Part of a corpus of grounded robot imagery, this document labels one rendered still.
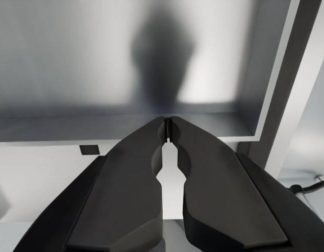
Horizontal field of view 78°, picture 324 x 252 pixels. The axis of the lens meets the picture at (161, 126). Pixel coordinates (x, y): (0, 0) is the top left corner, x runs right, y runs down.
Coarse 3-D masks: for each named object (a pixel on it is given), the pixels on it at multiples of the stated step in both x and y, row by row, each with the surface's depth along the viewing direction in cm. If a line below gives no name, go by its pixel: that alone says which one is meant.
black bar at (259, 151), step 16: (304, 0) 10; (320, 0) 10; (304, 16) 11; (304, 32) 11; (288, 48) 12; (304, 48) 12; (288, 64) 12; (288, 80) 13; (272, 96) 13; (288, 96) 13; (272, 112) 14; (272, 128) 15; (240, 144) 17; (256, 144) 15; (272, 144) 15; (256, 160) 16
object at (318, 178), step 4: (316, 176) 144; (320, 176) 143; (316, 180) 145; (320, 180) 143; (296, 184) 136; (316, 184) 138; (320, 184) 138; (288, 188) 135; (292, 188) 135; (296, 188) 133; (300, 188) 133; (304, 188) 135; (308, 188) 135; (312, 188) 135; (316, 188) 136; (320, 188) 137; (292, 192) 134; (296, 192) 133; (304, 192) 133; (308, 192) 135
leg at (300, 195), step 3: (300, 192) 132; (297, 195) 132; (300, 195) 130; (303, 195) 130; (300, 198) 130; (303, 198) 128; (306, 198) 128; (303, 201) 127; (306, 201) 126; (309, 201) 126; (306, 204) 125; (309, 204) 124; (309, 207) 123; (312, 207) 122; (315, 210) 121; (318, 213) 120
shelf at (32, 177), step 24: (312, 48) 14; (312, 72) 14; (288, 120) 17; (168, 144) 18; (288, 144) 18; (0, 168) 19; (24, 168) 19; (48, 168) 19; (72, 168) 19; (168, 168) 19; (0, 192) 21; (24, 192) 21; (48, 192) 21; (168, 192) 21; (0, 216) 23; (24, 216) 23; (168, 216) 24
